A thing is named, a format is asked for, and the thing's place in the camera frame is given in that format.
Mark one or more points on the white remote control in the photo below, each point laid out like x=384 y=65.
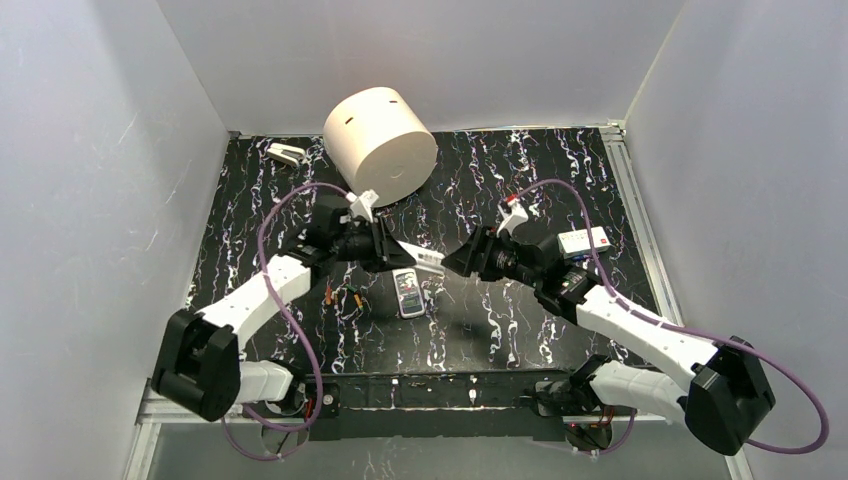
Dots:
x=427 y=260

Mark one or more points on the white battery box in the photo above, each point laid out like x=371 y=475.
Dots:
x=578 y=243

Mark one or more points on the aluminium frame rail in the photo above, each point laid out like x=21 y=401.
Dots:
x=613 y=139

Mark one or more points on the white cylindrical container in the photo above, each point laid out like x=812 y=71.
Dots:
x=378 y=143

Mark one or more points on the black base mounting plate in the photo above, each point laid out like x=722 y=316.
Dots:
x=493 y=403

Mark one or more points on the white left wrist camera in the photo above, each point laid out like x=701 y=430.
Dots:
x=363 y=203

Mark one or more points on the green yellow battery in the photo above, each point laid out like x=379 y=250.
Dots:
x=355 y=294

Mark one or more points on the small grey remote control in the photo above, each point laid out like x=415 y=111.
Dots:
x=408 y=293

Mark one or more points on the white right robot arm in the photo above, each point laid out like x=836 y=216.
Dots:
x=717 y=388

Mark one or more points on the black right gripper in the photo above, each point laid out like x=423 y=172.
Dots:
x=481 y=251

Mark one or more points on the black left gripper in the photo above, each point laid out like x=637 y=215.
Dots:
x=380 y=244

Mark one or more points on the white stapler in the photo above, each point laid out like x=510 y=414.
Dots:
x=286 y=154

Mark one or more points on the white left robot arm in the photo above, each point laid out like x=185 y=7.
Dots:
x=199 y=366

